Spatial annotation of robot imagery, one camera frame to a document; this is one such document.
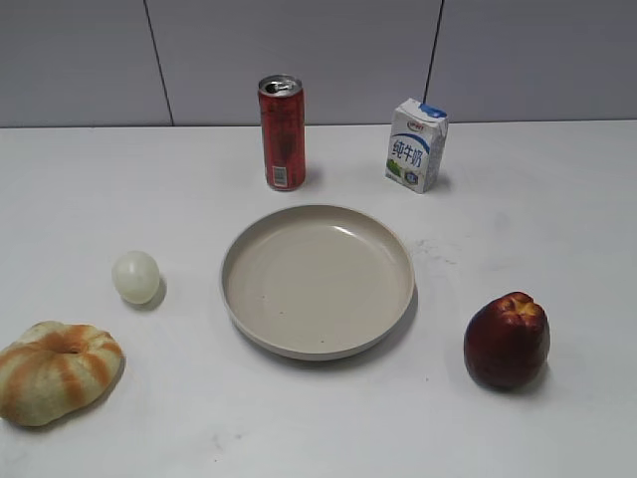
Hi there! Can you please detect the red soda can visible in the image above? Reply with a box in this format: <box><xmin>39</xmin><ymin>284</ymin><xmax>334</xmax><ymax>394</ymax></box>
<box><xmin>258</xmin><ymin>74</ymin><xmax>306</xmax><ymax>191</ymax></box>

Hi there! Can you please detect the dark red apple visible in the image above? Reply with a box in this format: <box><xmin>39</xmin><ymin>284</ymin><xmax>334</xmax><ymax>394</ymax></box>
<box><xmin>463</xmin><ymin>292</ymin><xmax>550</xmax><ymax>390</ymax></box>

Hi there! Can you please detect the striped orange green pumpkin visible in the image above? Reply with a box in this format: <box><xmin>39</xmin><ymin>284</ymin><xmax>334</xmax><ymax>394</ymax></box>
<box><xmin>1</xmin><ymin>321</ymin><xmax>124</xmax><ymax>427</ymax></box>

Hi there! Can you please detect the white blue milk carton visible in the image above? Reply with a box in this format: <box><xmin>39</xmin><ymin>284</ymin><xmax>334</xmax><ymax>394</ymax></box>
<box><xmin>385</xmin><ymin>99</ymin><xmax>448</xmax><ymax>194</ymax></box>

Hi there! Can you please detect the white egg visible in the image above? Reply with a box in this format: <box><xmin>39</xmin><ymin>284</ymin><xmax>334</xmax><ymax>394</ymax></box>
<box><xmin>111</xmin><ymin>251</ymin><xmax>160</xmax><ymax>305</ymax></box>

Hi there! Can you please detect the beige round plate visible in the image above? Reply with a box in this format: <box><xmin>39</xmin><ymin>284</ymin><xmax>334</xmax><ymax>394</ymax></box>
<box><xmin>219</xmin><ymin>204</ymin><xmax>418</xmax><ymax>361</ymax></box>

